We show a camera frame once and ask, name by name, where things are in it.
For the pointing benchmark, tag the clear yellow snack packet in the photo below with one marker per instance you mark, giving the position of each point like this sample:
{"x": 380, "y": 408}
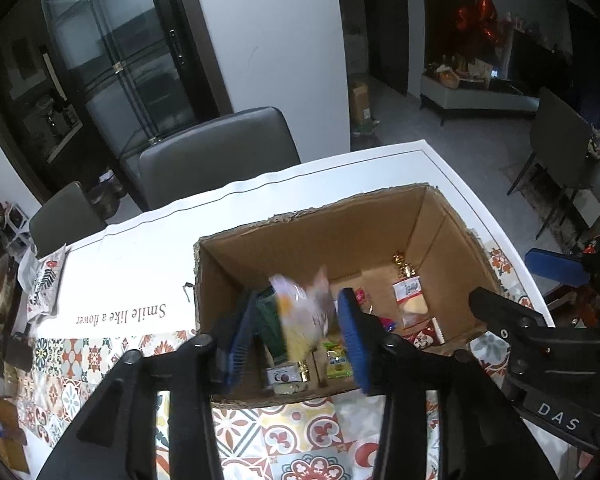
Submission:
{"x": 410, "y": 295}

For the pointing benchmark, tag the pink wrapped candy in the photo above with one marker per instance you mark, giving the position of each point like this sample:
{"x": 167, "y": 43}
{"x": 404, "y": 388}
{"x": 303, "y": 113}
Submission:
{"x": 362, "y": 297}

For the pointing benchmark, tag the large grey dining chair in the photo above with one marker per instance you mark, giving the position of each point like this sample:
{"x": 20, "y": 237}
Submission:
{"x": 215, "y": 155}

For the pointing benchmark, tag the flat cardboard piece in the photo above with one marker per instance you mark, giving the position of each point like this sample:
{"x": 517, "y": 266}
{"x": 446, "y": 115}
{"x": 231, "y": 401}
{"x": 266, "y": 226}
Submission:
{"x": 7, "y": 430}

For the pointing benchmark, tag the red foil balloons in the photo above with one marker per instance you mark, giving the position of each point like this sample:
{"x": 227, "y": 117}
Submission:
{"x": 477, "y": 17}

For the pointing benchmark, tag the floral printed bag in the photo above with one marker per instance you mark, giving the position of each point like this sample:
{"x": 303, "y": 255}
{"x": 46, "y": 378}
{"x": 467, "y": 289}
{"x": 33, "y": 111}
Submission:
{"x": 47, "y": 280}

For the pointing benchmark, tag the white lettered table cloth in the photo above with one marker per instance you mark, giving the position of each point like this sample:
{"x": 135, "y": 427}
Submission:
{"x": 145, "y": 260}

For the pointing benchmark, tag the grey chair with thin legs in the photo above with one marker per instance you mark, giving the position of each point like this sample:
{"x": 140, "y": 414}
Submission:
{"x": 560, "y": 145}

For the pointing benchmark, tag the dark framed glass door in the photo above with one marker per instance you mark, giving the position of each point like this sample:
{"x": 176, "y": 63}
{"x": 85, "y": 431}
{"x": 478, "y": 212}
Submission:
{"x": 110, "y": 50}

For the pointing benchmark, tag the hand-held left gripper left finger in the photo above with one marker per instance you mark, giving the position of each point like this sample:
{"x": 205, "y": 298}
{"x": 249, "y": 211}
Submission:
{"x": 240, "y": 340}

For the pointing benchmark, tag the low white sideboard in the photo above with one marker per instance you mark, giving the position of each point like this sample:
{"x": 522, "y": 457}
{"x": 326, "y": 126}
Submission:
{"x": 480, "y": 97}

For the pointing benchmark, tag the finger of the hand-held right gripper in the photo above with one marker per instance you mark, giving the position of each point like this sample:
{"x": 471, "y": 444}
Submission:
{"x": 505, "y": 310}
{"x": 555, "y": 266}

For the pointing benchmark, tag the small grey dining chair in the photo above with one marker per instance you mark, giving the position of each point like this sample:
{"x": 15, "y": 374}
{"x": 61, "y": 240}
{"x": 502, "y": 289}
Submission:
{"x": 65, "y": 220}

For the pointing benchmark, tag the tall cardboard carton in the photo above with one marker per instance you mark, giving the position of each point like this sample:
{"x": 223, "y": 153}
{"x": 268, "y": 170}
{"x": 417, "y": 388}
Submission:
{"x": 360, "y": 102}

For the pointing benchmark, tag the red snack packet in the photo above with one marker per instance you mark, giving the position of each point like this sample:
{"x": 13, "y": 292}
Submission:
{"x": 425, "y": 335}

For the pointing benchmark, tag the white gold-ended snack packet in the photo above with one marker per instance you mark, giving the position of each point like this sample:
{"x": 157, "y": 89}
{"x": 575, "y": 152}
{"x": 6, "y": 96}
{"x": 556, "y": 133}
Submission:
{"x": 285, "y": 377}

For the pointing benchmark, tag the light green snack packet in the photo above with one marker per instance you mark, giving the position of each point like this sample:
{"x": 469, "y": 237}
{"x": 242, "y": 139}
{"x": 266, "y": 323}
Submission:
{"x": 337, "y": 360}

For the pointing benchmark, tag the pale yellow snack bag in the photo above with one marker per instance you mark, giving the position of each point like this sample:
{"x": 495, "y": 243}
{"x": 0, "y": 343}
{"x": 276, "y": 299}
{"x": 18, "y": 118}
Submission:
{"x": 305, "y": 310}

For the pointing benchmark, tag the dark room door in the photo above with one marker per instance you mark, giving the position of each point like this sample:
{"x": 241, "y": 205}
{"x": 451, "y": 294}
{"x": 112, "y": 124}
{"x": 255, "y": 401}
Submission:
{"x": 385, "y": 25}

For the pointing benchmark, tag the small flower bunch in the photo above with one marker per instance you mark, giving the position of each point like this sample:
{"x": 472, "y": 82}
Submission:
{"x": 596, "y": 142}

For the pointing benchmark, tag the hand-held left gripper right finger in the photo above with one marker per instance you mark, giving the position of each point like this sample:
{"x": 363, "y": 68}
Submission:
{"x": 352, "y": 340}

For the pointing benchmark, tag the cardboard box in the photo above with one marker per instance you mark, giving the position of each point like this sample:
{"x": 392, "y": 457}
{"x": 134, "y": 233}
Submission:
{"x": 330, "y": 230}

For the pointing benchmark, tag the patterned tile-print tablecloth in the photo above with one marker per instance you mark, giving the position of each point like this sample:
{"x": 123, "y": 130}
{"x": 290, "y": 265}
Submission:
{"x": 305, "y": 440}

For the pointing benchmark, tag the dark media console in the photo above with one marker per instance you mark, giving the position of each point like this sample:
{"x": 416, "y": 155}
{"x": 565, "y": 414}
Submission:
{"x": 540, "y": 62}

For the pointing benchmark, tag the dark green snack packet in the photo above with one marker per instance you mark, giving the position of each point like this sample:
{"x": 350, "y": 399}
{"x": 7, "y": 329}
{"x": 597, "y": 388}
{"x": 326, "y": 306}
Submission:
{"x": 270, "y": 325}

